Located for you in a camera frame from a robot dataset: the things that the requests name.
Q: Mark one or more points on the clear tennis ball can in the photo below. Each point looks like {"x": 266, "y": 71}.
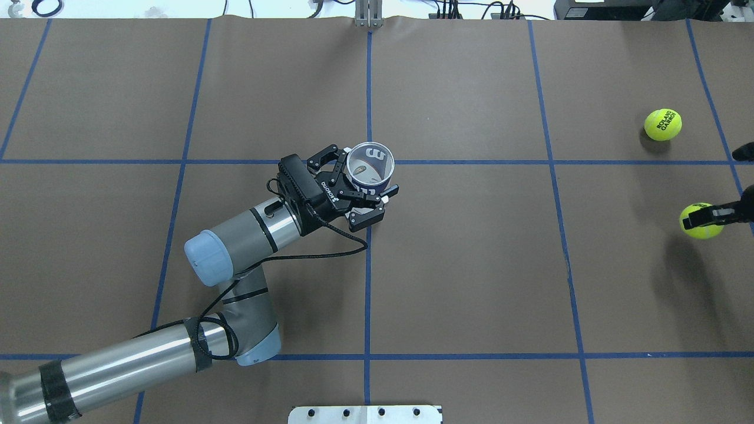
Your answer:
{"x": 369, "y": 167}

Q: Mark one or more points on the yellow tennis ball plain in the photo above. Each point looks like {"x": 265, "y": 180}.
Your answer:
{"x": 663, "y": 124}

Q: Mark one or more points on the aluminium frame post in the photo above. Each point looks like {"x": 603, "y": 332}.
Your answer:
{"x": 369, "y": 14}

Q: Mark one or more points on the yellow tennis ball with logo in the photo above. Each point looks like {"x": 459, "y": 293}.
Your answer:
{"x": 695, "y": 221}

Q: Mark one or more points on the black box with label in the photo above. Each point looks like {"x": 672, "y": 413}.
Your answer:
{"x": 601, "y": 10}

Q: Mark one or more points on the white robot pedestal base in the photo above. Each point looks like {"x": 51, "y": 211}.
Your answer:
{"x": 367, "y": 414}

